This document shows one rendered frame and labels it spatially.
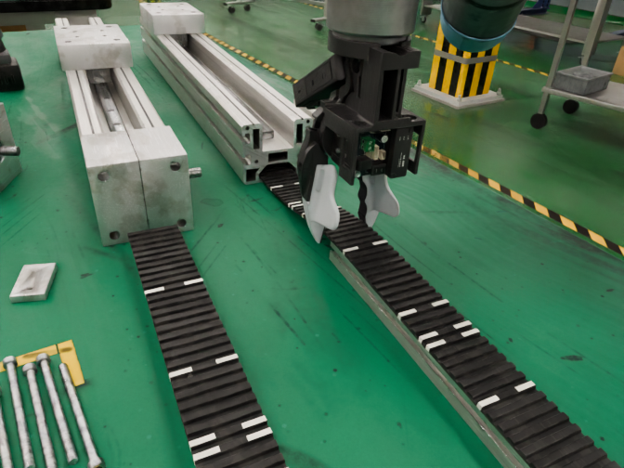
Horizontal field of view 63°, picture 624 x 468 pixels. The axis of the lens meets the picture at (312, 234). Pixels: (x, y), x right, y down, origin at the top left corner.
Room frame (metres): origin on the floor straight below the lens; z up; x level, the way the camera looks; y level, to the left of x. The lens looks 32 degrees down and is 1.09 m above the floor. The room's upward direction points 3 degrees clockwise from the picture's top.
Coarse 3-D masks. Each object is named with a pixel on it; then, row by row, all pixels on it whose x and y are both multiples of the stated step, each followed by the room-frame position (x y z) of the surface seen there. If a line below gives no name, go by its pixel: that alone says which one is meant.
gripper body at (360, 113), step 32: (352, 64) 0.45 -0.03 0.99; (384, 64) 0.40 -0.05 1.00; (416, 64) 0.42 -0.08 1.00; (352, 96) 0.45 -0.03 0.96; (384, 96) 0.42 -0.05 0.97; (320, 128) 0.45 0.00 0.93; (352, 128) 0.40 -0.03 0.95; (384, 128) 0.41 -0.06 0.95; (416, 128) 0.43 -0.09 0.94; (352, 160) 0.40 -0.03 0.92; (384, 160) 0.43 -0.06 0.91; (416, 160) 0.43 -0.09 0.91
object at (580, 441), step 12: (552, 432) 0.22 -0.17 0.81; (564, 432) 0.22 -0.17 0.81; (576, 432) 0.22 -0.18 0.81; (528, 444) 0.21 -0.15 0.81; (540, 444) 0.21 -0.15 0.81; (552, 444) 0.21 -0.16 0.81; (564, 444) 0.21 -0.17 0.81; (576, 444) 0.21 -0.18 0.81; (588, 444) 0.21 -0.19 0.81; (528, 456) 0.20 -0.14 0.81; (540, 456) 0.20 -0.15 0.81; (552, 456) 0.20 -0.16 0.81; (564, 456) 0.20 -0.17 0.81; (576, 456) 0.20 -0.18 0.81
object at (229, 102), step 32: (160, 64) 1.12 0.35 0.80; (192, 64) 0.90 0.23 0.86; (224, 64) 0.93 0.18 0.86; (192, 96) 0.86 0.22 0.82; (224, 96) 0.73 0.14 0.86; (256, 96) 0.78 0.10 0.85; (224, 128) 0.69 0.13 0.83; (256, 128) 0.62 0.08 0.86; (288, 128) 0.66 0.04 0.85; (256, 160) 0.63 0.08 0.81; (288, 160) 0.64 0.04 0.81
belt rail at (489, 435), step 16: (336, 256) 0.44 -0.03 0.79; (352, 272) 0.42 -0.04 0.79; (368, 288) 0.38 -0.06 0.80; (368, 304) 0.38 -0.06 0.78; (384, 304) 0.35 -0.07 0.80; (384, 320) 0.35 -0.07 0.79; (400, 320) 0.33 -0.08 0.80; (400, 336) 0.33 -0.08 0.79; (416, 352) 0.31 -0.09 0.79; (432, 368) 0.29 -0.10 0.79; (448, 384) 0.27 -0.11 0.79; (448, 400) 0.27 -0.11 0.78; (464, 400) 0.26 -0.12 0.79; (464, 416) 0.25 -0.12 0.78; (480, 416) 0.24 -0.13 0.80; (480, 432) 0.23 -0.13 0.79; (496, 432) 0.22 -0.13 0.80; (496, 448) 0.22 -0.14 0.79; (512, 448) 0.21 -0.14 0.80; (512, 464) 0.21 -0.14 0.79
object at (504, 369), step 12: (480, 372) 0.27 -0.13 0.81; (492, 372) 0.27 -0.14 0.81; (504, 372) 0.27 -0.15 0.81; (516, 372) 0.27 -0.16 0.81; (468, 384) 0.25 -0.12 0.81; (480, 384) 0.26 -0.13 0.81; (492, 384) 0.25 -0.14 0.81; (504, 384) 0.26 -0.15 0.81; (468, 396) 0.25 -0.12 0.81; (480, 396) 0.24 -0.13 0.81
